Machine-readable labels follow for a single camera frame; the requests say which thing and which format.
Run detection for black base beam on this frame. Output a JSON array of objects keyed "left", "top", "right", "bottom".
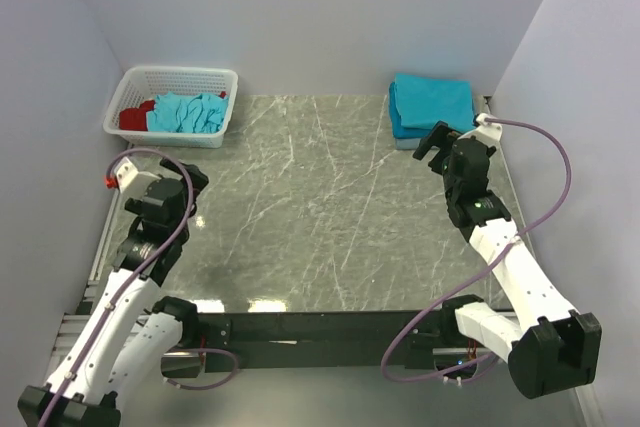
[{"left": 159, "top": 309, "right": 501, "bottom": 381}]

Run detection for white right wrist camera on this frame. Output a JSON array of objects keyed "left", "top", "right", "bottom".
[{"left": 469, "top": 113, "right": 502, "bottom": 147}]

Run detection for folded turquoise top shirt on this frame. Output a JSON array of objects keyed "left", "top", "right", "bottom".
[{"left": 394, "top": 74, "right": 475, "bottom": 132}]

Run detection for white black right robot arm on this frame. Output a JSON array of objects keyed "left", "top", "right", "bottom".
[{"left": 413, "top": 114, "right": 602, "bottom": 399}]

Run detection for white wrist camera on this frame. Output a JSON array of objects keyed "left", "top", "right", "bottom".
[
  {"left": 105, "top": 157, "right": 160, "bottom": 198},
  {"left": 469, "top": 113, "right": 502, "bottom": 147}
]

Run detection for white plastic laundry basket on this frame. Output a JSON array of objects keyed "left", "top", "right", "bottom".
[{"left": 103, "top": 65, "right": 239, "bottom": 149}]

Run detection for aluminium rail frame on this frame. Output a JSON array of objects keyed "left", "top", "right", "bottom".
[{"left": 51, "top": 192, "right": 133, "bottom": 358}]

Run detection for turquoise t shirt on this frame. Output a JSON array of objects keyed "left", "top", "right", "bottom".
[{"left": 146, "top": 92, "right": 228, "bottom": 134}]

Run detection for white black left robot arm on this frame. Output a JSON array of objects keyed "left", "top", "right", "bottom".
[{"left": 18, "top": 158, "right": 209, "bottom": 426}]

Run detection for red t shirt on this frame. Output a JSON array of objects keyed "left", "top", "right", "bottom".
[{"left": 119, "top": 91, "right": 228, "bottom": 132}]

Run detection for folded blue middle shirt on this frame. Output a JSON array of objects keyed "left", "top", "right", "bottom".
[{"left": 389, "top": 82, "right": 431, "bottom": 140}]

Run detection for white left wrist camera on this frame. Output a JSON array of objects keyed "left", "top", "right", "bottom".
[{"left": 105, "top": 157, "right": 160, "bottom": 198}]

